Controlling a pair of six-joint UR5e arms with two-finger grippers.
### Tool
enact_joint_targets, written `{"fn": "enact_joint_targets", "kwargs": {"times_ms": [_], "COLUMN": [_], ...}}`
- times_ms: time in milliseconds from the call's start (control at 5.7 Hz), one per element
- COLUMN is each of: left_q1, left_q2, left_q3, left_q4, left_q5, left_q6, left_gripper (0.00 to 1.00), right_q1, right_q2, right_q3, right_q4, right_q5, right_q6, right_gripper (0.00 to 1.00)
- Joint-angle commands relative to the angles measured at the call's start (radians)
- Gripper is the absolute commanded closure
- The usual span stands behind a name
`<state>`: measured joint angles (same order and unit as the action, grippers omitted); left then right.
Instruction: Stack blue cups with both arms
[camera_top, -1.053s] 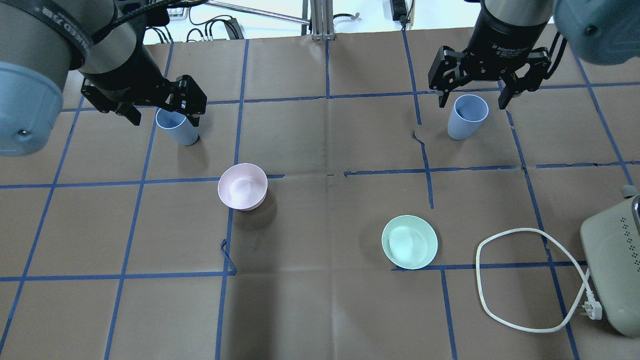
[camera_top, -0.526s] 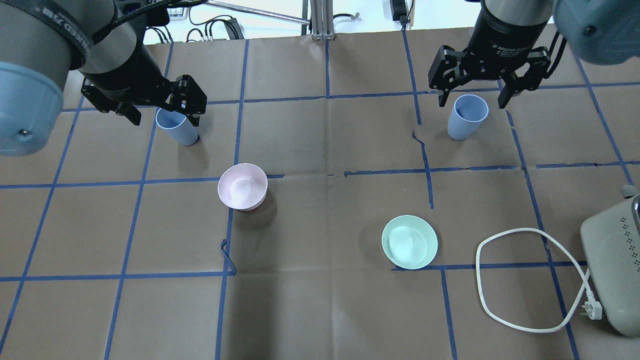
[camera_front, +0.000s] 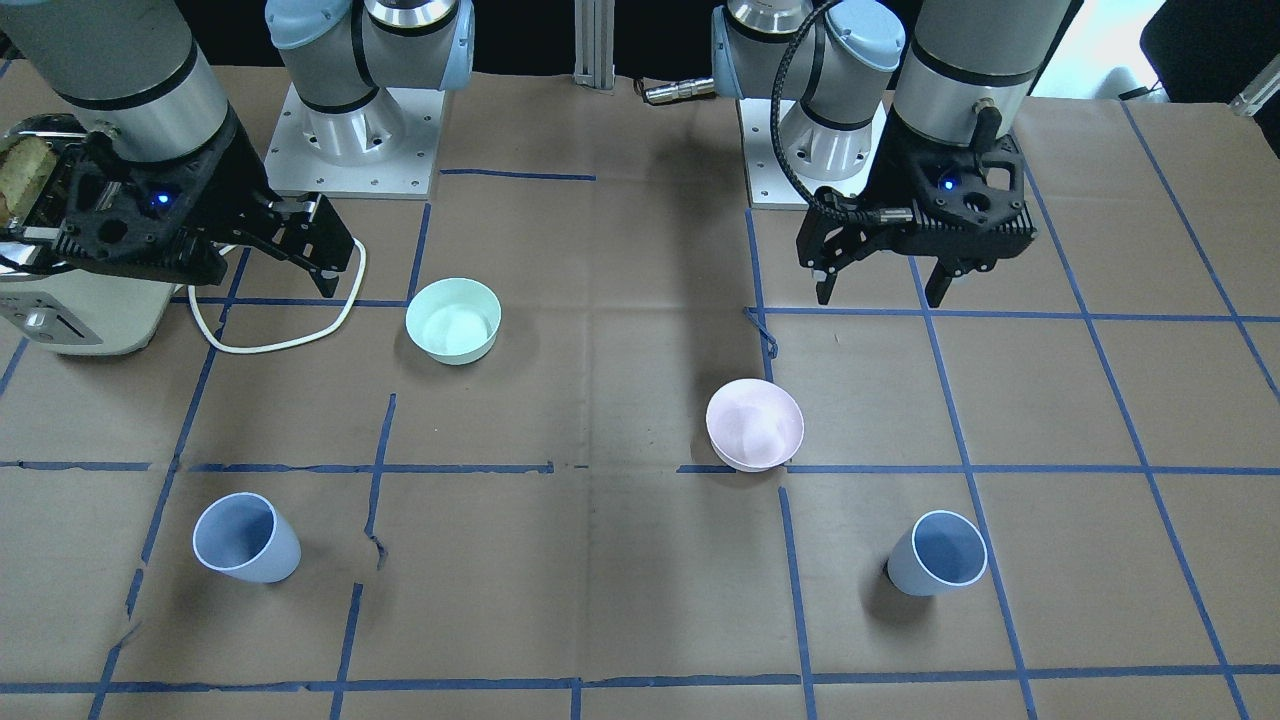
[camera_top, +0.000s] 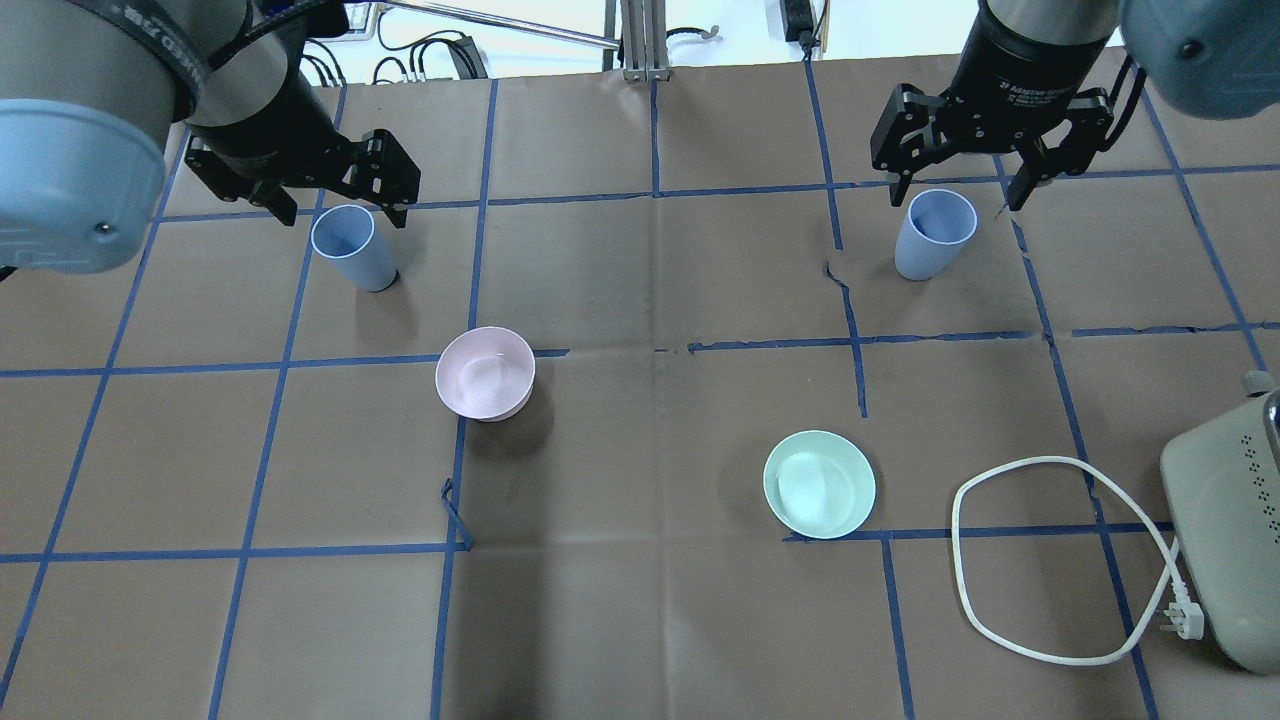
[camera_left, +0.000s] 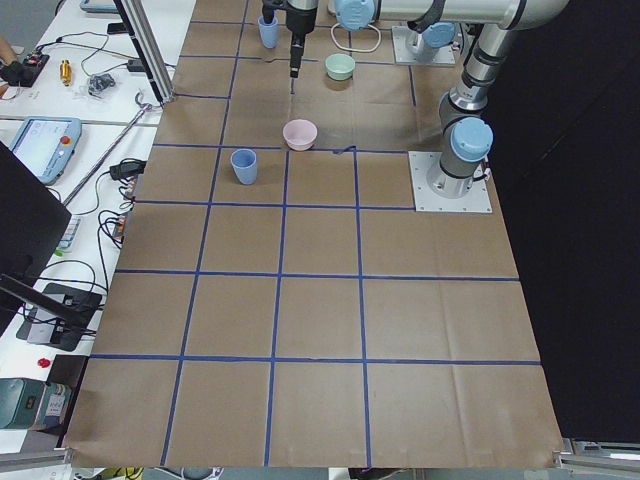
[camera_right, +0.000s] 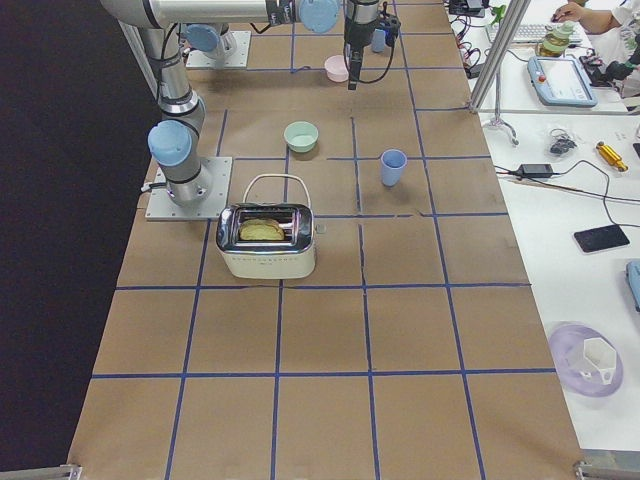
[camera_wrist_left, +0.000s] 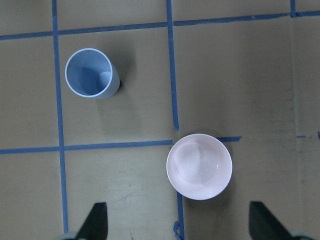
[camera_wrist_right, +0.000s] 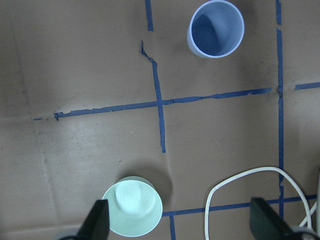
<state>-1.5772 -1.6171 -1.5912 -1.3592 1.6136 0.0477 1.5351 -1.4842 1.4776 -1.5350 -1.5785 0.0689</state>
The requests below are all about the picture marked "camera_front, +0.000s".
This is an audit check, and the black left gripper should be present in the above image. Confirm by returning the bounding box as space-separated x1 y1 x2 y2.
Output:
797 110 1036 309

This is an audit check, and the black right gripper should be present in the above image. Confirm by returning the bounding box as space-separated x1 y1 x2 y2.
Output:
28 111 355 299

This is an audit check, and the blue cup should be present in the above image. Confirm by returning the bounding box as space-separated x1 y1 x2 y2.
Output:
886 510 989 597
192 492 301 584

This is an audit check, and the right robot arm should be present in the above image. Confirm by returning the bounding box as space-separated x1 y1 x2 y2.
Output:
3 1 476 299

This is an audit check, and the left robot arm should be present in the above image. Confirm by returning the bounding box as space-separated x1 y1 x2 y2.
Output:
710 1 1074 307

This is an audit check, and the green bowl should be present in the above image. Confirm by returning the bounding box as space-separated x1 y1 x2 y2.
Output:
404 277 502 366

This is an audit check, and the pink bowl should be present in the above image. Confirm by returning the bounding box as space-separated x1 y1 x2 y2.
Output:
705 378 805 471

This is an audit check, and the cream toaster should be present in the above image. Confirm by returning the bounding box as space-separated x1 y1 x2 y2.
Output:
1 113 179 356

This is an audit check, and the toast slice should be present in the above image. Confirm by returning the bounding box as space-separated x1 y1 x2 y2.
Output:
1 136 58 223

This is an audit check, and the white toaster power cable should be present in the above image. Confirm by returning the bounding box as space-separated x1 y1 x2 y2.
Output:
186 236 369 355

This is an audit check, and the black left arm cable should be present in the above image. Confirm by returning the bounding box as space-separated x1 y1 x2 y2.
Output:
771 0 913 225

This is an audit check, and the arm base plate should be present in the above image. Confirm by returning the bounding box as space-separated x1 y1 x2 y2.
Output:
265 87 449 201
737 99 887 210

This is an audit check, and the aluminium frame post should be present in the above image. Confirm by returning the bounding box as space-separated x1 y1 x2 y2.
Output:
573 0 616 94

